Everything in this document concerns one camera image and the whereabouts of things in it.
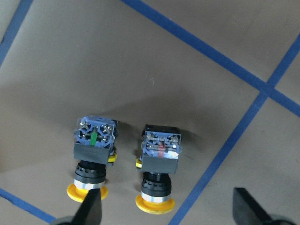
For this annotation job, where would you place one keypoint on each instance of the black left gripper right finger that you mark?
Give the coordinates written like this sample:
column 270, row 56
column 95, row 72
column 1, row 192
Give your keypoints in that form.
column 247, row 211

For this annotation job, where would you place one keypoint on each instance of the yellow push button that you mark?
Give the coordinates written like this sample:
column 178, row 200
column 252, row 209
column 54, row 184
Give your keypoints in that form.
column 94, row 148
column 161, row 146

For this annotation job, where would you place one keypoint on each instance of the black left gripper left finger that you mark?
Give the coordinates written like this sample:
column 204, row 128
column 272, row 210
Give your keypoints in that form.
column 90, row 211

